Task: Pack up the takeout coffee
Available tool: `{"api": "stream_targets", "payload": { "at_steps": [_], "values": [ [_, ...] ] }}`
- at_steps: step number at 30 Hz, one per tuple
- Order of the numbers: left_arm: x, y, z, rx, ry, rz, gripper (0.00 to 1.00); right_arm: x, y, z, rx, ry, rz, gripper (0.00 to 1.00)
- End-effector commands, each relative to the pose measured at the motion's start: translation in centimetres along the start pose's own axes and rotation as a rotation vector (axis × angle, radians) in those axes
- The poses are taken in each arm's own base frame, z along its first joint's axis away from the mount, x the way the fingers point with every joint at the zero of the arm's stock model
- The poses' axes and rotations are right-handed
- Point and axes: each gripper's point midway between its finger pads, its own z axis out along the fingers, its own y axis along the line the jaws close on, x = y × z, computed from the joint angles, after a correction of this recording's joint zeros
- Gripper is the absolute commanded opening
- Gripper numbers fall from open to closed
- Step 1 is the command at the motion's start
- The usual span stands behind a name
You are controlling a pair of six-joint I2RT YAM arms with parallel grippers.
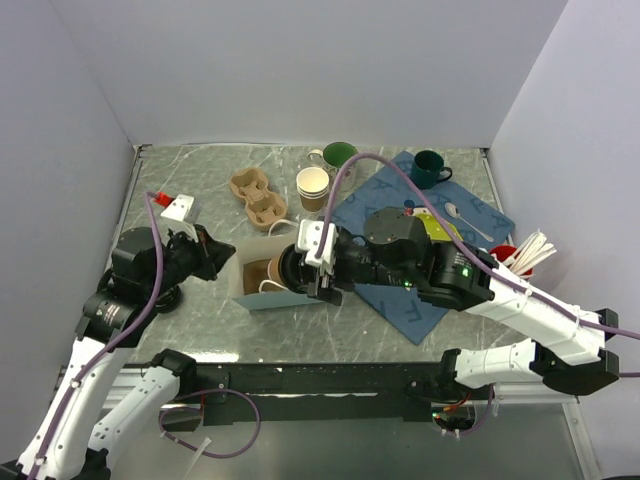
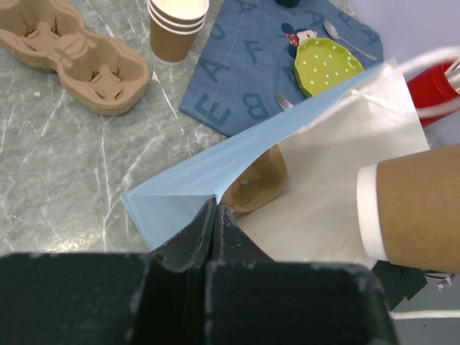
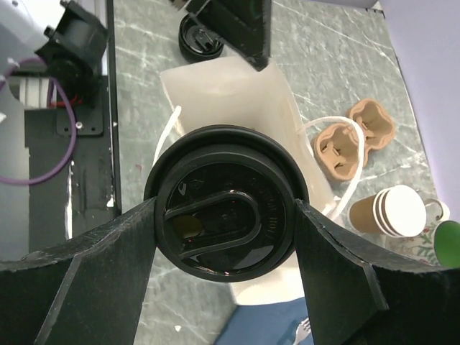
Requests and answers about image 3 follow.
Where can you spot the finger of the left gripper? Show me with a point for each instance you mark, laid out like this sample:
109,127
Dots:
244,25

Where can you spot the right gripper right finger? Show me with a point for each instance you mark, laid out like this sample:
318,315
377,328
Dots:
359,293

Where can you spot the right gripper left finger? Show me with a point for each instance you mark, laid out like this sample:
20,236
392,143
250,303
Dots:
89,290

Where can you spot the light blue paper bag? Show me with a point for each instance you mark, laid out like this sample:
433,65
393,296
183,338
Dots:
227,91

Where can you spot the stack of brown paper cups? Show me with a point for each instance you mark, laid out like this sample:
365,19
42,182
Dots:
398,212

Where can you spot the black plastic cup lid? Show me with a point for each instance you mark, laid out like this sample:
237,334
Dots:
225,203

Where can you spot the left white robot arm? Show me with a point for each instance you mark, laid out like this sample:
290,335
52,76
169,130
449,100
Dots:
71,41

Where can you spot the black lid stack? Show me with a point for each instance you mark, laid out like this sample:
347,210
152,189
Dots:
196,43

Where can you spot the silver fork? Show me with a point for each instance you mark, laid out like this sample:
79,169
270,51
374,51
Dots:
303,331

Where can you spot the blue alphabet cloth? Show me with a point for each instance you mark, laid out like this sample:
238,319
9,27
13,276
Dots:
266,324

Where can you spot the white mug green interior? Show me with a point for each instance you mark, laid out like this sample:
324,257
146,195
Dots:
437,244

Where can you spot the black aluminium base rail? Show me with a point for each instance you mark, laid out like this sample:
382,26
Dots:
86,192

